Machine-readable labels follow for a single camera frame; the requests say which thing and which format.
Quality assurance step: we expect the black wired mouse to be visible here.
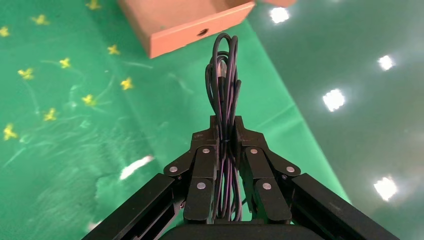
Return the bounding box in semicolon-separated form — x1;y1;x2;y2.
204;32;243;222

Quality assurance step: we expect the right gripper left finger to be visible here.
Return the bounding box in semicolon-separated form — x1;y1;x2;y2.
81;115;221;240

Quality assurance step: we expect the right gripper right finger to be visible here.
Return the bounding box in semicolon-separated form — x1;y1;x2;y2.
231;115;400;240

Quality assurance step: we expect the brown cardboard box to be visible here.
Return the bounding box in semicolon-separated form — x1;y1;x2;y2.
117;0;298;60

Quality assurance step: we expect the green table mat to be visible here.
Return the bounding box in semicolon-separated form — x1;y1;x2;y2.
0;0;352;240

